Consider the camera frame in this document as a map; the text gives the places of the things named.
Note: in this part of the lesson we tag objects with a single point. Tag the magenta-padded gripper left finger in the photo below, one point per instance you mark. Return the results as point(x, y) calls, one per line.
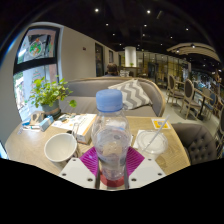
point(80, 171)

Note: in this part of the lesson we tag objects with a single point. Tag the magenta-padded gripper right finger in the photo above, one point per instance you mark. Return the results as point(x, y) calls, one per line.
point(143, 171)

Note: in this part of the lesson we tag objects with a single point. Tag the clear blue-capped water bottle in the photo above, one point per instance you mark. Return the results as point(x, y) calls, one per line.
point(110, 140)

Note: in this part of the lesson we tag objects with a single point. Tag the clear plastic cup with straw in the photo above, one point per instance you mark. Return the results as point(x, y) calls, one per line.
point(153, 143)

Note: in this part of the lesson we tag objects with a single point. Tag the white printed mug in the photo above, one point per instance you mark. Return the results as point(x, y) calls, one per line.
point(60, 148)

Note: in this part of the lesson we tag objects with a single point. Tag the printed menu book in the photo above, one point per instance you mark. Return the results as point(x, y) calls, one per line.
point(76, 121)

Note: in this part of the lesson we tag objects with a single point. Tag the yellow square card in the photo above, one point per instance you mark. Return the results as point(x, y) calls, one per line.
point(160, 124)

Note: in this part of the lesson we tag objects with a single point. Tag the light blue tissue pack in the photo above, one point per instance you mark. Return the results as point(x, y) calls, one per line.
point(46, 123)

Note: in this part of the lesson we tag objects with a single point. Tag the dark grey tufted armchair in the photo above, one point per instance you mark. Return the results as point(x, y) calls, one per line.
point(196, 140)

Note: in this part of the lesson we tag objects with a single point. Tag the grey white chevron cushion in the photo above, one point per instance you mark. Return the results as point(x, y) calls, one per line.
point(133, 93)

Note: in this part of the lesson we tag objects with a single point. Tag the grey curved sofa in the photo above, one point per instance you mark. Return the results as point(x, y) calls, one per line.
point(86, 90)

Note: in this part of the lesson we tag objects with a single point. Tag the green potted plant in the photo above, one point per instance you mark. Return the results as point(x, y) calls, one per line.
point(50, 93)

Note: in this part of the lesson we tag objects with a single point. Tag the group of wooden chairs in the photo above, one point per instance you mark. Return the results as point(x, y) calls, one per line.
point(188, 91)

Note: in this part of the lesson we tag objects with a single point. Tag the person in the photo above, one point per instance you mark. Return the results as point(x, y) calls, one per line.
point(111, 70)

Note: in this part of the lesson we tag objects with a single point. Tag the group of ceiling lights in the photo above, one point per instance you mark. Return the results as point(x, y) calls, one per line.
point(96, 10)

